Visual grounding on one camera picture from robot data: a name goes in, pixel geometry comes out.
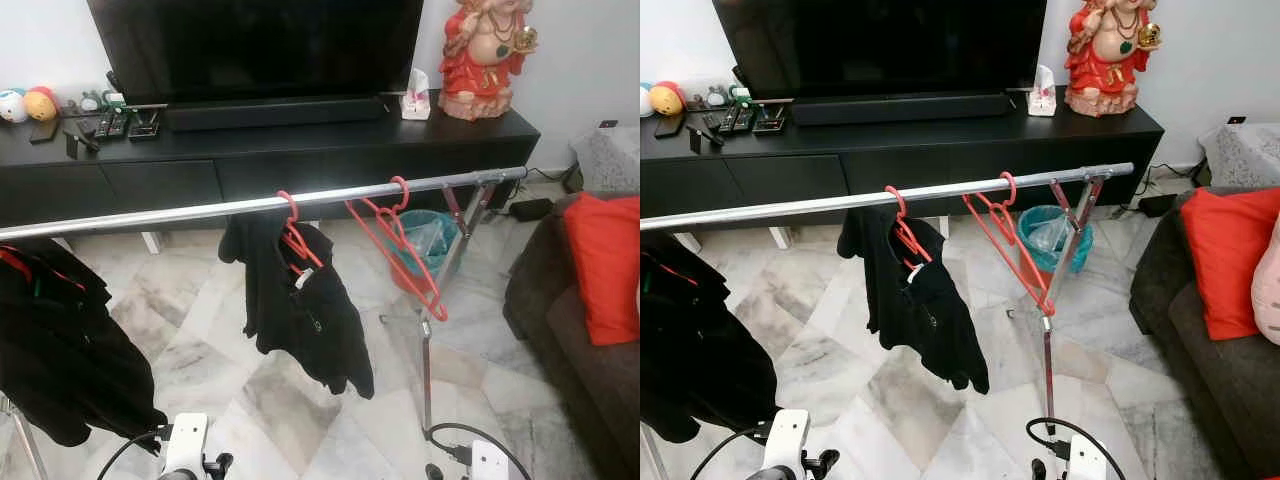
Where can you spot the black shirt with red trim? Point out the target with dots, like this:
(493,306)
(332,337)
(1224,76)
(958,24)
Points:
(60,340)
(700,340)

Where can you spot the red plastic hanger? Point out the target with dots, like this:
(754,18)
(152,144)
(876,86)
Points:
(380,248)
(1000,244)

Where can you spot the red hanger with white tag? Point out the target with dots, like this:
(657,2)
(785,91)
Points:
(912,240)
(296,240)

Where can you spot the black shirt with small logo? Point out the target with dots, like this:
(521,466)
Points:
(300,330)
(920,320)

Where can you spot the dark brown sofa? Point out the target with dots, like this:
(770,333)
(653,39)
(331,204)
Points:
(1200,400)
(580,400)

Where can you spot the silver metal clothes rack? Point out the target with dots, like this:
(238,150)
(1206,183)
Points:
(800,205)
(200,210)

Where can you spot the red cushion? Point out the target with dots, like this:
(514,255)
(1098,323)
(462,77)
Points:
(605,270)
(1225,260)

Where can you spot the black power adapter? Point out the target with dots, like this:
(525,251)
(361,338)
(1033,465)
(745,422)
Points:
(1158,204)
(530,209)

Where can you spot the pink cat cushion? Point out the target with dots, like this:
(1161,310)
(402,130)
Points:
(1268,280)

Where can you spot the black TV cabinet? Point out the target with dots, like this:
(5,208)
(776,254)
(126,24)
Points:
(900,150)
(300,155)

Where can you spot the black small tray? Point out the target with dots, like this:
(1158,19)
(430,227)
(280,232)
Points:
(770,121)
(144,127)

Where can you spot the black soundbar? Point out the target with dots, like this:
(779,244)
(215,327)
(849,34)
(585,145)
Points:
(270,113)
(900,108)

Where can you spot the lace covered side table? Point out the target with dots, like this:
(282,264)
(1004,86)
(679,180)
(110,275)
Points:
(605,155)
(1245,150)

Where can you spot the black phone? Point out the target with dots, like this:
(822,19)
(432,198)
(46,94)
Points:
(670,126)
(44,131)

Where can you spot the white tissue box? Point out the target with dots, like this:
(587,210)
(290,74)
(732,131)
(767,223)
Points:
(1042,95)
(415,100)

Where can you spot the green white small figure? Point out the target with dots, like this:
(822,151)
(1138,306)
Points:
(740,95)
(113,99)

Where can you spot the grey small figure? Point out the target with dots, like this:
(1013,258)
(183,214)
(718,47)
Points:
(716,97)
(89,102)

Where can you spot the white round toy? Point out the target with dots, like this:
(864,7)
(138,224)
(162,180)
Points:
(644,100)
(10,106)

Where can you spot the red laughing figure statue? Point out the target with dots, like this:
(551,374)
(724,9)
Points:
(485,60)
(1110,55)

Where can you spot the black television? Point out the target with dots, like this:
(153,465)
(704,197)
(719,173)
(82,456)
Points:
(250,40)
(880,40)

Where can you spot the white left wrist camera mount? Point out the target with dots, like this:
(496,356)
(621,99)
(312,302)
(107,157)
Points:
(790,440)
(185,445)

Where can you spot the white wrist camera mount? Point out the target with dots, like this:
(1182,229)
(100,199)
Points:
(790,440)
(185,445)
(1085,462)
(490,462)

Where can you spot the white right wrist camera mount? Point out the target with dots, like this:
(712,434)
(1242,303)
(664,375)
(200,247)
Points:
(1085,462)
(490,462)

